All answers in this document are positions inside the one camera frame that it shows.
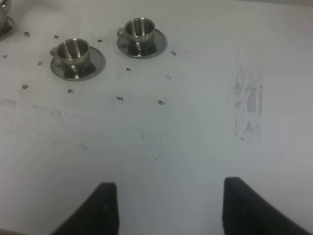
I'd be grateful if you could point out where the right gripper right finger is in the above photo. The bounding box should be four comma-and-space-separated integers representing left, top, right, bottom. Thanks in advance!
222, 177, 311, 235

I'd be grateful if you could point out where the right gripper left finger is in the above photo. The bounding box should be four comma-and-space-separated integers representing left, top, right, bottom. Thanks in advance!
53, 183, 119, 235

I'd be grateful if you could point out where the stainless steel teapot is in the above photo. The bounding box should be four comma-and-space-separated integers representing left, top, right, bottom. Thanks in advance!
0, 0, 12, 27

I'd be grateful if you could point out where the near stainless steel teacup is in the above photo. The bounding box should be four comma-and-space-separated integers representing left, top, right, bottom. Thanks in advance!
50, 38, 90, 66

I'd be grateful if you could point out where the stainless steel teacup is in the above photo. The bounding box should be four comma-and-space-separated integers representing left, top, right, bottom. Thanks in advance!
117, 18, 156, 43
50, 38, 90, 66

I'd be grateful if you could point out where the far stainless steel teacup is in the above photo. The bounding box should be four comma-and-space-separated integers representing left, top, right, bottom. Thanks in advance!
117, 18, 156, 43

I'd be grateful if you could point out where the teapot steel saucer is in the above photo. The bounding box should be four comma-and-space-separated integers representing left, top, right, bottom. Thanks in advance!
0, 16, 15, 40

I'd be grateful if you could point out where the near steel saucer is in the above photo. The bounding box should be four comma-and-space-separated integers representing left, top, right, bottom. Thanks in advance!
50, 47, 106, 82

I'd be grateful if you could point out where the far steel saucer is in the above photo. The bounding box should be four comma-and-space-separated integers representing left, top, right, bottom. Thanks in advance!
117, 29, 167, 59

